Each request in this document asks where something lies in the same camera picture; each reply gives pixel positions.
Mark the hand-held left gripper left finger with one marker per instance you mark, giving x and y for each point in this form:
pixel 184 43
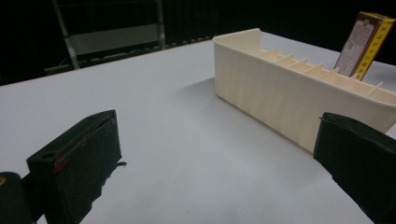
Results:
pixel 77 168

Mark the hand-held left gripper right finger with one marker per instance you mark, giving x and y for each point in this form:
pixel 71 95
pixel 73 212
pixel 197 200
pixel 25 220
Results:
pixel 361 158

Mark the cream slotted storage rack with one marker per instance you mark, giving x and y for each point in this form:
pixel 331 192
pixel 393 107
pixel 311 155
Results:
pixel 289 93

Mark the yellow and brown box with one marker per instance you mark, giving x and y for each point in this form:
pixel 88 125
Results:
pixel 362 43

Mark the metal stand frame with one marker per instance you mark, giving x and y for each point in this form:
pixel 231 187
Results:
pixel 115 40

